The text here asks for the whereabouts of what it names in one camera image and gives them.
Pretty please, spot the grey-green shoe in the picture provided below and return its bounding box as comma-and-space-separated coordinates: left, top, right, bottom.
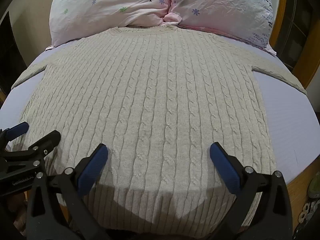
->
306, 172, 320, 201

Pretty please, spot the bed with lavender sheet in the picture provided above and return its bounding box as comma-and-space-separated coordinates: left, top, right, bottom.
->
0, 45, 320, 184

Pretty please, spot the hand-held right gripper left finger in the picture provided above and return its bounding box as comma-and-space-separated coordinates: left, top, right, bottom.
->
26, 143, 111, 240

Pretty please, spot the patterned slipper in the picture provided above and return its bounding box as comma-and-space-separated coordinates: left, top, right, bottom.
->
297, 200, 320, 231

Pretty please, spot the pink floral pillow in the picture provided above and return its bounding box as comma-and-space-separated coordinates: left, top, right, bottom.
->
160, 0, 277, 55
49, 0, 175, 47

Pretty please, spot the dark wooden furniture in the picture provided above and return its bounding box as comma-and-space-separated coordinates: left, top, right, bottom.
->
0, 10, 28, 100

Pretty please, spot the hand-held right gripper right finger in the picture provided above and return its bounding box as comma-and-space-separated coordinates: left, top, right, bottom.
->
209, 142, 293, 240

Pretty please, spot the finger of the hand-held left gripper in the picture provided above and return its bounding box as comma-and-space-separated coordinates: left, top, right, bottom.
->
0, 122, 29, 146
0, 130, 62, 173

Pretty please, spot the dark glass cabinet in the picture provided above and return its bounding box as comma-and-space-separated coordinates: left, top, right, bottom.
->
274, 0, 320, 70

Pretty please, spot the cream cable-knit sweater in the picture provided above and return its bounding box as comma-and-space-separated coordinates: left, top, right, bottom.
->
11, 26, 307, 235

